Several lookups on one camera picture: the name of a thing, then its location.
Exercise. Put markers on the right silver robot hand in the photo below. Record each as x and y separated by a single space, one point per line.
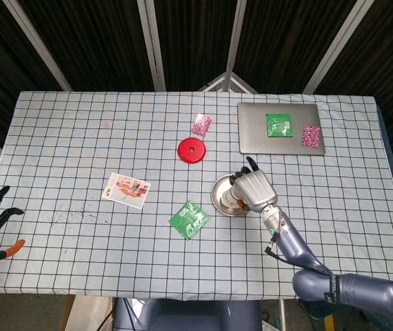
256 191

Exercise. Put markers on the illustrated postcard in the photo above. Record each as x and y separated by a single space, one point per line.
126 190

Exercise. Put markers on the round steel plate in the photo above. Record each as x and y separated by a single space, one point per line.
217 189

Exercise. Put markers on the white paper cup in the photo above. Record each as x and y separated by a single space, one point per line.
229 200

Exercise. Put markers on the white triangular frame bracket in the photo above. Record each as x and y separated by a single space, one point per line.
217 82

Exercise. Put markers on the large green foil packet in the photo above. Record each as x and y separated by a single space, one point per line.
188 220

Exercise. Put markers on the grey closed laptop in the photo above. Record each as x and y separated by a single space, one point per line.
251 134

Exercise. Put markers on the pink patterned sachet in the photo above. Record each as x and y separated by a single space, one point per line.
311 136
201 125

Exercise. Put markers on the light blue checked tablecloth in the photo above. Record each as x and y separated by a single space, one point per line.
79 138

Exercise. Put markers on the small green foil packet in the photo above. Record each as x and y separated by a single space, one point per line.
279 125

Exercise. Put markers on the metal table leg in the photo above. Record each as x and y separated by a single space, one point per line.
281 315

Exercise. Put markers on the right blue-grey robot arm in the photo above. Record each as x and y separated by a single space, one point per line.
296 241

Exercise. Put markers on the white metal frame post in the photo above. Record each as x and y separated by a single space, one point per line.
236 34
334 48
38 45
151 45

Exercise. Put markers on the dark blue under cloth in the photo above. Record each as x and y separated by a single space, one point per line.
389 155

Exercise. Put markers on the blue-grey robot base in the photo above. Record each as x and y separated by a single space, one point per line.
189 315

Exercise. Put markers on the red round disc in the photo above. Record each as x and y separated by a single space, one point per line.
192 150

